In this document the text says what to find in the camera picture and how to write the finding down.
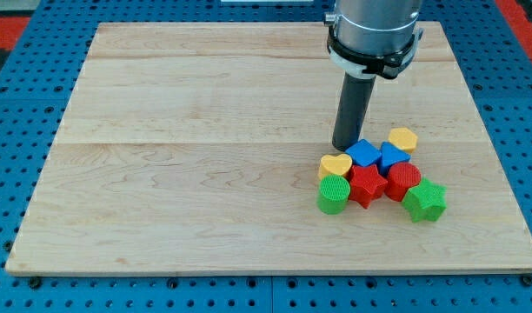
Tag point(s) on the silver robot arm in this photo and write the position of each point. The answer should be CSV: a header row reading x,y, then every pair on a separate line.
x,y
369,38

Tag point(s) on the yellow heart block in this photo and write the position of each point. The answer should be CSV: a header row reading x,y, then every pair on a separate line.
x,y
339,165

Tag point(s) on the green cylinder block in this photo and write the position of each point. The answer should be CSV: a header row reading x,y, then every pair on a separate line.
x,y
333,194

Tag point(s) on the light wooden board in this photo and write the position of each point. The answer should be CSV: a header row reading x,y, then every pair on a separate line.
x,y
192,149

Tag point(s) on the blue cube block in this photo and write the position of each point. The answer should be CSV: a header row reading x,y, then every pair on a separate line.
x,y
364,153

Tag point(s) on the red star block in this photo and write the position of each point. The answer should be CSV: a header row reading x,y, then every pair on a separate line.
x,y
366,184

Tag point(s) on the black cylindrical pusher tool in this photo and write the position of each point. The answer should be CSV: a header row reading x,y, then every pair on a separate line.
x,y
353,104

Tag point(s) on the blue triangle block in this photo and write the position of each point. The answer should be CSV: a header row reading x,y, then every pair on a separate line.
x,y
390,155

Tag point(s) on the red cylinder block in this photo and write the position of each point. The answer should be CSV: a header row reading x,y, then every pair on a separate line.
x,y
401,177

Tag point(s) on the yellow hexagon block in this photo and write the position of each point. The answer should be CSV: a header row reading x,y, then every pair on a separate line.
x,y
404,139

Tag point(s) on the green star block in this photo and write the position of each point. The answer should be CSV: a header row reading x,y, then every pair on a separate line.
x,y
426,201

